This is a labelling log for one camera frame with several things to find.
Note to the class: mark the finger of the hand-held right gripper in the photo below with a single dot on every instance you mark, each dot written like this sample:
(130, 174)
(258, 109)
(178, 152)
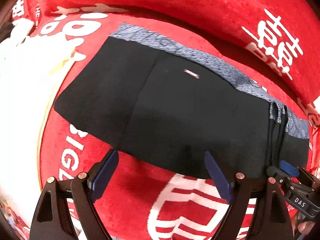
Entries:
(274, 172)
(288, 168)

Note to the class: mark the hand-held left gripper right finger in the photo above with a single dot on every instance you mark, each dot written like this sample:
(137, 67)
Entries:
(217, 177)

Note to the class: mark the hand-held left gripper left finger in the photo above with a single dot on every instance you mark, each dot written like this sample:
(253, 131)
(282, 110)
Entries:
(103, 175)

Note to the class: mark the black pants with grey trim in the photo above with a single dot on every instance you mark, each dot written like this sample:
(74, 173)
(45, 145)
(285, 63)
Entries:
(175, 110)

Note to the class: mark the person's right hand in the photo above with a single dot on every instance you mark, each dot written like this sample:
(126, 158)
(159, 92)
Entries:
(305, 228)

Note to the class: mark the cream folded garment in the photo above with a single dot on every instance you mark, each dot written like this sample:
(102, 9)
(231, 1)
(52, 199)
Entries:
(22, 100)

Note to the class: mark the red printed blanket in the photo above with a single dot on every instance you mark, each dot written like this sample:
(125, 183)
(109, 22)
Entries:
(200, 17)

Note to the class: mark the white garment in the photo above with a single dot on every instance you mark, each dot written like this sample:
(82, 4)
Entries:
(20, 31)

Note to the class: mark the dark cloth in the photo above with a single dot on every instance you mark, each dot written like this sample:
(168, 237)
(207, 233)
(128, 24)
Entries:
(5, 31)

